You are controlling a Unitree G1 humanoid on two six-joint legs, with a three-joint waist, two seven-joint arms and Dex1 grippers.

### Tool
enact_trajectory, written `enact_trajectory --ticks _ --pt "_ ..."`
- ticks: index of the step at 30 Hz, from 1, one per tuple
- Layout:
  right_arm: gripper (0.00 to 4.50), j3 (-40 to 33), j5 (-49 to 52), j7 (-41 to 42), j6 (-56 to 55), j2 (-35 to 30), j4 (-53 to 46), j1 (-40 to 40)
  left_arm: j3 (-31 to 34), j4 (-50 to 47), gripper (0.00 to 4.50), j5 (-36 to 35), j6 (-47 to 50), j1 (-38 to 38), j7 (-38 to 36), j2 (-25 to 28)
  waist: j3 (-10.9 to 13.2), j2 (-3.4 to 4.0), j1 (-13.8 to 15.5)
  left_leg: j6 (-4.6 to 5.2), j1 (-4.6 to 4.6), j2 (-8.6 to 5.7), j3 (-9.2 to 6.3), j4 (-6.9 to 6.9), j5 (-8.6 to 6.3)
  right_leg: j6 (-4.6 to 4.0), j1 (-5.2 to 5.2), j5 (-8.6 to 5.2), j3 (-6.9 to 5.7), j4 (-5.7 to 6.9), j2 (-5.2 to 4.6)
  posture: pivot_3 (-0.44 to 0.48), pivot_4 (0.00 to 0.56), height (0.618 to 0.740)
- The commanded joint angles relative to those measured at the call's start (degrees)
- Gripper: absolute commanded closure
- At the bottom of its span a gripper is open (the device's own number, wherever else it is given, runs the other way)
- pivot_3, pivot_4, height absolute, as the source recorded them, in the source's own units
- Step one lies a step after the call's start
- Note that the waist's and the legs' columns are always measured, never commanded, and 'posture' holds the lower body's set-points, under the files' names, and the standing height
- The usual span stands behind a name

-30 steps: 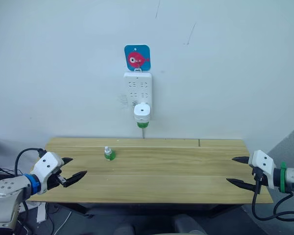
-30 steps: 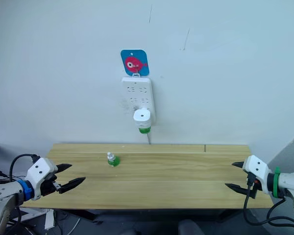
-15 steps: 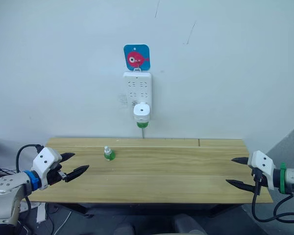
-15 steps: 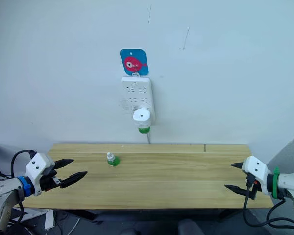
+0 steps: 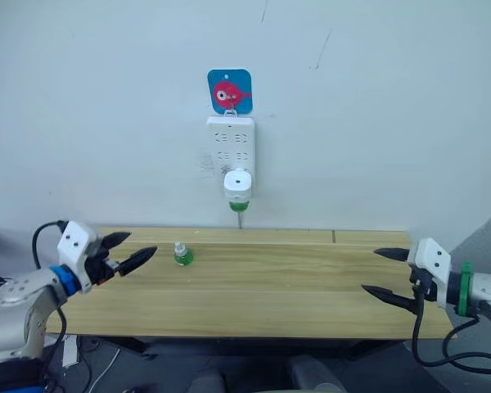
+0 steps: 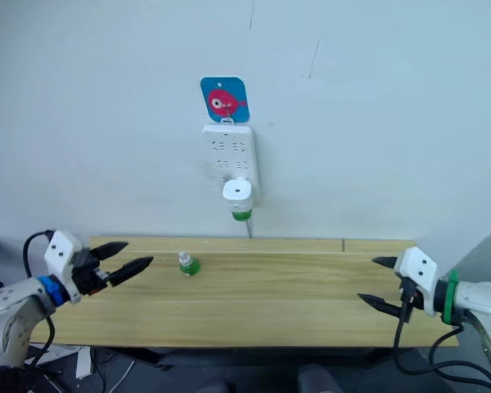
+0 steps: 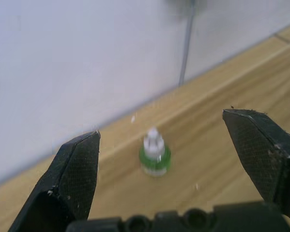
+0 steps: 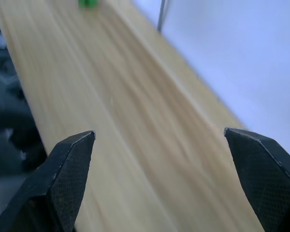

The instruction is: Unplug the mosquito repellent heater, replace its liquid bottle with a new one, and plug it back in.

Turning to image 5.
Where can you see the black table frame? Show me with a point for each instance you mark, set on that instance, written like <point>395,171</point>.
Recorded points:
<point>245,346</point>

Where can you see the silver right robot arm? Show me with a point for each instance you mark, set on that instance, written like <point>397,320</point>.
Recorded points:
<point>489,288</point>

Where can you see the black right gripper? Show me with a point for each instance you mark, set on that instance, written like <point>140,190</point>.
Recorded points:
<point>424,284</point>

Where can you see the white paper sheet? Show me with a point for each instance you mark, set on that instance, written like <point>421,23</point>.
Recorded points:
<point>70,351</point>

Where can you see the green liquid bottle clear cap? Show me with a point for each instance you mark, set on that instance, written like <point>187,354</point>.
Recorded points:
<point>183,257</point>

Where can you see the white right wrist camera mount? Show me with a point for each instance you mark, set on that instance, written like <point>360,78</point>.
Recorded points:
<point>431,256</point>

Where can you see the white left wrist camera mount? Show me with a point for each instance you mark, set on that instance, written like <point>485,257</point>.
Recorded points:
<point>74,241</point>

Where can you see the blue wall hook red fish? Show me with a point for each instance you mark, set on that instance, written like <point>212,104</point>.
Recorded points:
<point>229,88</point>

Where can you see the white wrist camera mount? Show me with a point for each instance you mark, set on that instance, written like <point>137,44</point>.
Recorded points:
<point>74,241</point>
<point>431,256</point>

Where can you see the white mosquito repellent heater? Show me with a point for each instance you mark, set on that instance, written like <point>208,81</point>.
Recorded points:
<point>237,184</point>

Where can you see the green right wrist band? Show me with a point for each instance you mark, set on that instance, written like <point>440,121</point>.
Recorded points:
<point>465,288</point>

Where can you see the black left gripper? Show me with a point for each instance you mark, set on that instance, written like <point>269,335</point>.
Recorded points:
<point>100,268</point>

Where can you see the white power strip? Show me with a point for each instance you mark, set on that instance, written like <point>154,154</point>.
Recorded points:
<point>230,141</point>

